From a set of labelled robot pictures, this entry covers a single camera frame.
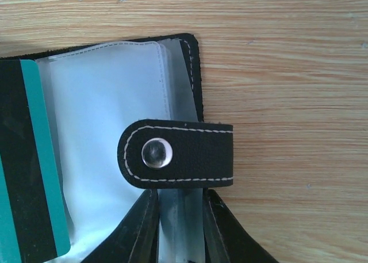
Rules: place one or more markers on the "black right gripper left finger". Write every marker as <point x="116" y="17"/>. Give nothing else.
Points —
<point x="135" y="239"/>

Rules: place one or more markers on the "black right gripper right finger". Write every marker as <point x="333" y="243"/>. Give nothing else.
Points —
<point x="225" y="238"/>

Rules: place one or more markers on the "black leather card holder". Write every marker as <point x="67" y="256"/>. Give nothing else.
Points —
<point x="124" y="117"/>

